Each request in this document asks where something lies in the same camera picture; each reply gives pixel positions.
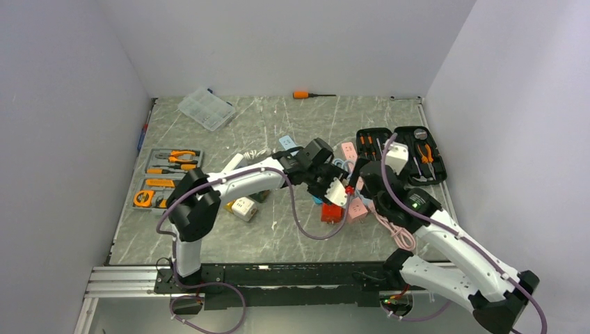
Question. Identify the grey tool tray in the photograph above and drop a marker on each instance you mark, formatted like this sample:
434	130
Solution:
163	170

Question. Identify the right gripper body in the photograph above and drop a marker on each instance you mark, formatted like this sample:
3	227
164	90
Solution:
380	207

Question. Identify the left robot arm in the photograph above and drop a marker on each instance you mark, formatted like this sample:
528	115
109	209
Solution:
193	205

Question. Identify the dark green cube socket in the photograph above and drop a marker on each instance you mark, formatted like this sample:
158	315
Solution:
260	196

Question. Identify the white cube socket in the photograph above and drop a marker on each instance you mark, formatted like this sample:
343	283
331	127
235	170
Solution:
244	208

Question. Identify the clear plastic organizer box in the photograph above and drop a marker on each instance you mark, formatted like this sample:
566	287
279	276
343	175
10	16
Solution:
207	109

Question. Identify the white power strip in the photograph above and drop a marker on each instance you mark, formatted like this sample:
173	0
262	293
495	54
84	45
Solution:
245	159

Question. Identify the blue red pen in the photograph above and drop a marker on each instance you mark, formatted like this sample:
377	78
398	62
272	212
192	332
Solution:
143	132

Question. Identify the light blue plug adapter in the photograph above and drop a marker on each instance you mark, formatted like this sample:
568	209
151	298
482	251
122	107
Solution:
317	201

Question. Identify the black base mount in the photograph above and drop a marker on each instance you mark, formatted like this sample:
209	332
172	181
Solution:
363	284

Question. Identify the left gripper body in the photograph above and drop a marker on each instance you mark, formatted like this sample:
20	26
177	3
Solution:
320	177

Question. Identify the pink cube socket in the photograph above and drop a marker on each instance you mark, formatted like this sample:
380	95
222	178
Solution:
356	211

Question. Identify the yellow cube socket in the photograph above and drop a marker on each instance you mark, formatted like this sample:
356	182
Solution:
228	206

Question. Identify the orange handled screwdriver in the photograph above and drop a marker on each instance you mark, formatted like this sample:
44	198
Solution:
303	95

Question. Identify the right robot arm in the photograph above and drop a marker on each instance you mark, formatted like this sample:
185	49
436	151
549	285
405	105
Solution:
492	291

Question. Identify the red cube socket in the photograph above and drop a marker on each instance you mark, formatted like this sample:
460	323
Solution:
331	214

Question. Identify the light blue power strip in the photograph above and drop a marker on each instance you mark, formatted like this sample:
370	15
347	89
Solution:
288	144

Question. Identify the pink power strip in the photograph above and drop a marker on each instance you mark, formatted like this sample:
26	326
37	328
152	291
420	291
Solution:
403	238

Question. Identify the black tool case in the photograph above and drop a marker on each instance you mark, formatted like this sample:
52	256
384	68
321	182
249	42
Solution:
423	166

